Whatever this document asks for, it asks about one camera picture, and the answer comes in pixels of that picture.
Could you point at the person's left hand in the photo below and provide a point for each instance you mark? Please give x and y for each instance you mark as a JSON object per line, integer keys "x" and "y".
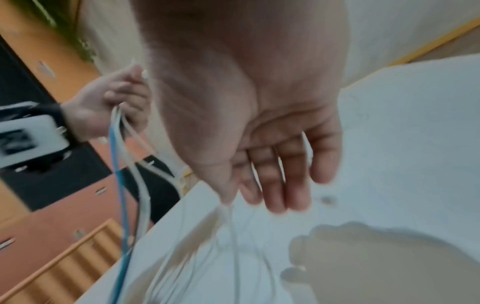
{"x": 93, "y": 107}

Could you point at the person's right hand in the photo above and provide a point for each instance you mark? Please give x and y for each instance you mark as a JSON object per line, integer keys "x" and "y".
{"x": 240, "y": 89}

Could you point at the black furniture panel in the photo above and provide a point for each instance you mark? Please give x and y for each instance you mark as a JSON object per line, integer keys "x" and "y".
{"x": 75, "y": 175}

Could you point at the green plant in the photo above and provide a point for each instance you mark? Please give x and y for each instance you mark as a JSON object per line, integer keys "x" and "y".
{"x": 63, "y": 26}

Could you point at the orange drawer cabinet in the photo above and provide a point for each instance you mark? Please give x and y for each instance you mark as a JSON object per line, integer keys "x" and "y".
{"x": 67, "y": 207}

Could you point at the wooden slatted panel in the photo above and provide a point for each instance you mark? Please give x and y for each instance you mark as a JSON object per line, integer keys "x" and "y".
{"x": 67, "y": 267}

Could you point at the yellow edge strip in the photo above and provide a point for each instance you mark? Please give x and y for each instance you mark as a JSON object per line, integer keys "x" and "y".
{"x": 437, "y": 43}

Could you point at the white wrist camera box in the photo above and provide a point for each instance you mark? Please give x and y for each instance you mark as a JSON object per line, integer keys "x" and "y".
{"x": 30, "y": 136}

